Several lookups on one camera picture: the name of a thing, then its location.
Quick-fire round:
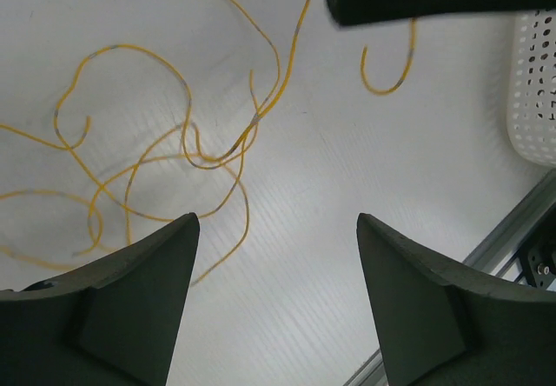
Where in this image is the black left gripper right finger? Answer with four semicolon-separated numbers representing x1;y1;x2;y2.
356;214;555;385

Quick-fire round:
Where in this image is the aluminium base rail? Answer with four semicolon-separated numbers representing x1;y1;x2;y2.
350;172;555;385

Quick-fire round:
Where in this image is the white basket near right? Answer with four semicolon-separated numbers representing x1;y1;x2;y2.
506;10;556;168

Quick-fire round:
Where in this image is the yellow cable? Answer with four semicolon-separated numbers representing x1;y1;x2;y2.
0;0;418;287

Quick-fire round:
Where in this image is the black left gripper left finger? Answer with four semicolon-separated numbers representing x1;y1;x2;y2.
1;213;200;385

